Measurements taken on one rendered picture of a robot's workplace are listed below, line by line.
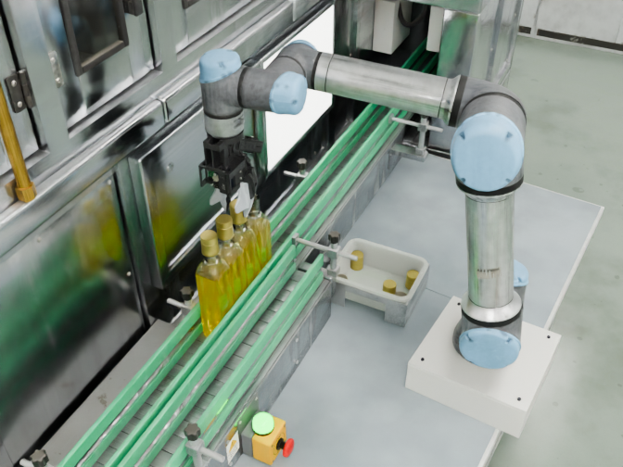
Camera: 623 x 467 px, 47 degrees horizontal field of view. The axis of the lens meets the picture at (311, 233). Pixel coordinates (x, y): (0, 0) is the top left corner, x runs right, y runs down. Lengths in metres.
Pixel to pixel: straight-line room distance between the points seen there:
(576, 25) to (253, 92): 4.03
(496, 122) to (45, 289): 0.83
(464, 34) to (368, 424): 1.21
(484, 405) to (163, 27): 1.02
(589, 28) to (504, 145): 3.99
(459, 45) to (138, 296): 1.24
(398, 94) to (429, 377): 0.64
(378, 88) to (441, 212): 0.90
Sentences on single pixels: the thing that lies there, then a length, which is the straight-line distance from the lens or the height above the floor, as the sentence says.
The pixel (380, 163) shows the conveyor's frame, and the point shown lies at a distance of 2.21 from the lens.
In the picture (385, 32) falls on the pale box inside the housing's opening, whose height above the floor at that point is 1.07.
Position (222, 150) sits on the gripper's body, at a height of 1.33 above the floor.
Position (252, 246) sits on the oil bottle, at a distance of 1.59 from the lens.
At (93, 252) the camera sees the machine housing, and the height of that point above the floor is 1.17.
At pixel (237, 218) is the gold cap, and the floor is 1.14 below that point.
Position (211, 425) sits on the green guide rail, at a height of 0.91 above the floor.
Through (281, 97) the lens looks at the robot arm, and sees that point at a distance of 1.29.
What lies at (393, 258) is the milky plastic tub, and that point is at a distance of 1.92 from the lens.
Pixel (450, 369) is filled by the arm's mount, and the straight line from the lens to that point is 1.65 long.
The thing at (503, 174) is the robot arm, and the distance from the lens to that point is 1.23.
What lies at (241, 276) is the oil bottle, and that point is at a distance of 1.59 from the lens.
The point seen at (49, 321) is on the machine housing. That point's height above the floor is 1.12.
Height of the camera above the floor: 2.08
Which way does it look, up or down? 39 degrees down
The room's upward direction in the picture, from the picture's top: straight up
